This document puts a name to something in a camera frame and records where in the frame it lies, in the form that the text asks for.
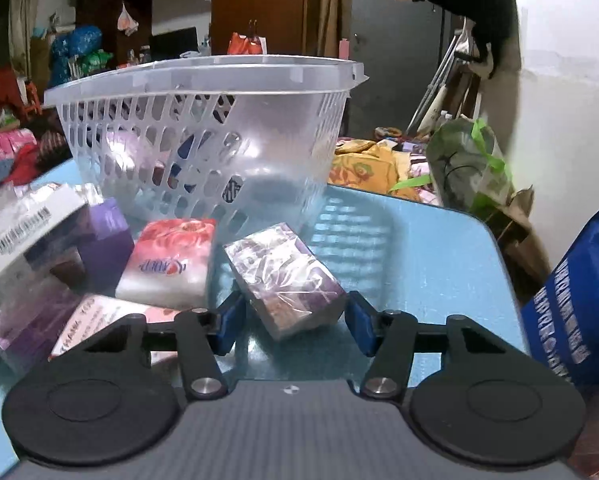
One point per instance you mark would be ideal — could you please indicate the brown paper bag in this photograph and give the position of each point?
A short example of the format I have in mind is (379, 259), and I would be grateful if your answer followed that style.
(517, 245)

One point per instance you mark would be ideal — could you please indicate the grey door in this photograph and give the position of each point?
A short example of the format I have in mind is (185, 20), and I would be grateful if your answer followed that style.
(394, 60)

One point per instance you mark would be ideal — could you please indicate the hanging red white bag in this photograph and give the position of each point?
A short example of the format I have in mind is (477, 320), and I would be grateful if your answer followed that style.
(247, 44)

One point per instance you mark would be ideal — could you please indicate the green clear plastic bag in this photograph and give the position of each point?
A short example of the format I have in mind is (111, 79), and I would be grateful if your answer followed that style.
(467, 160)

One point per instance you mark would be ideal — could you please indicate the patterned curtain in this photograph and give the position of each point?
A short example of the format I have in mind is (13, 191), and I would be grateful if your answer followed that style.
(25, 2)

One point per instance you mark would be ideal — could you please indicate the red stool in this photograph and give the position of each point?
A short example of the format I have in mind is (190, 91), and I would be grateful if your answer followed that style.
(29, 97)

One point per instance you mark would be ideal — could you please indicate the red floral tissue packet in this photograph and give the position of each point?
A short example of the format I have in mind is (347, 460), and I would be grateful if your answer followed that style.
(172, 265)

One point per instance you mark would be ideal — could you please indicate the hanging white plastic bag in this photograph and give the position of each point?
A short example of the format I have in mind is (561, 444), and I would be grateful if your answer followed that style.
(127, 20)

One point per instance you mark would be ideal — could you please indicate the purple plastic-wrapped box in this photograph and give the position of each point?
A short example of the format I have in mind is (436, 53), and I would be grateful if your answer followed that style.
(284, 280)

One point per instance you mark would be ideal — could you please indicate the plain purple box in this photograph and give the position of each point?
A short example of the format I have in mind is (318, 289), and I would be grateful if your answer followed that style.
(106, 240)

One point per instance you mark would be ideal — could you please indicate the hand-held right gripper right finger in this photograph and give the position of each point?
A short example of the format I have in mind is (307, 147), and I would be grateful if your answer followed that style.
(362, 322)

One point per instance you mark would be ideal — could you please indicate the white printed box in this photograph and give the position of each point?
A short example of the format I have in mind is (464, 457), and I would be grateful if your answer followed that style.
(26, 232)

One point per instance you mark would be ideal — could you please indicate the black monitor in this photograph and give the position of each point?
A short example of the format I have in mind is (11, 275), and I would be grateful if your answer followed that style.
(175, 42)

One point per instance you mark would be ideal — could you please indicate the metal crutches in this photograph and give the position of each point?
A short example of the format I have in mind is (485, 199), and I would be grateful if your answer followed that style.
(437, 85)

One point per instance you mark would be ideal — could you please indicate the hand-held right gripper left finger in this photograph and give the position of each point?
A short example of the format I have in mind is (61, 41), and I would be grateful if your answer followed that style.
(231, 321)

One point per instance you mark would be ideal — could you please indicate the blue plastic bag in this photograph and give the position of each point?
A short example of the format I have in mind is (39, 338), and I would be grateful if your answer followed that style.
(74, 50)

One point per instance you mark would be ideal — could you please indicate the clear-wrapped purple packet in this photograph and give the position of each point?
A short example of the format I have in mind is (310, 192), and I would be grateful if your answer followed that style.
(19, 320)

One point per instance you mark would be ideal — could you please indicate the blue fabric bag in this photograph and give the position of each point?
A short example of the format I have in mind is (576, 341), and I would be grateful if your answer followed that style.
(579, 305)

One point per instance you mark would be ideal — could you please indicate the pink floral cloth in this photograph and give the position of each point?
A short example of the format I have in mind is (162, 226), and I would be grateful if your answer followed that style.
(4, 152)

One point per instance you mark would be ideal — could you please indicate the clear plastic basket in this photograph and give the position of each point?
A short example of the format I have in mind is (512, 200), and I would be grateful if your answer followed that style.
(279, 135)

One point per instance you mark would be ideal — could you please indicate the yellow patterned cloth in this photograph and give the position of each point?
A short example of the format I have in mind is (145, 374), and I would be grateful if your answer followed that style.
(364, 167)

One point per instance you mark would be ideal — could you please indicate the hanging black white garment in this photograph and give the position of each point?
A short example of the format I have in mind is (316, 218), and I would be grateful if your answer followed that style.
(469, 0)

